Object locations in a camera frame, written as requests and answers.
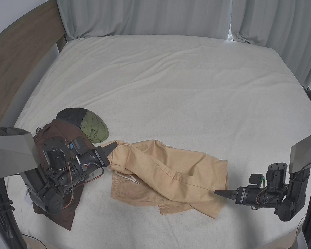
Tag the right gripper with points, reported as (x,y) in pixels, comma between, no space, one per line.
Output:
(246,194)

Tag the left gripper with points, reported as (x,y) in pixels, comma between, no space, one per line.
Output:
(92,158)

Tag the tan shorts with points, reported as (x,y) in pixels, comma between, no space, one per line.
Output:
(171,170)

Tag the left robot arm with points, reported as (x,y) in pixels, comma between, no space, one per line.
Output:
(13,149)

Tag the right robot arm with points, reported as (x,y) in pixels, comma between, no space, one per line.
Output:
(304,149)

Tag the bed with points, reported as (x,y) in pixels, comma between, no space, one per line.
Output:
(171,87)

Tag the green garment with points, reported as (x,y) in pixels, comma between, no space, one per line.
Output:
(94,127)

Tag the brown shorts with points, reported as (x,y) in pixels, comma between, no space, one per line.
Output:
(67,132)

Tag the black garment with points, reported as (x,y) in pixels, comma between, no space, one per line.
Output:
(71,115)

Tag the white garment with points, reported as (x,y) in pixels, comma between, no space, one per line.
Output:
(28,200)

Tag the pale grey curtain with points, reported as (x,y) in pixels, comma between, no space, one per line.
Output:
(145,6)
(282,17)

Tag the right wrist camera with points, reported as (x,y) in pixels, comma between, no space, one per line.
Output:
(256,179)

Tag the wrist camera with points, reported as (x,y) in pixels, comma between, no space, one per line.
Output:
(79,144)
(256,179)

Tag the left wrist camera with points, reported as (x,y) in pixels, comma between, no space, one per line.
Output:
(79,144)

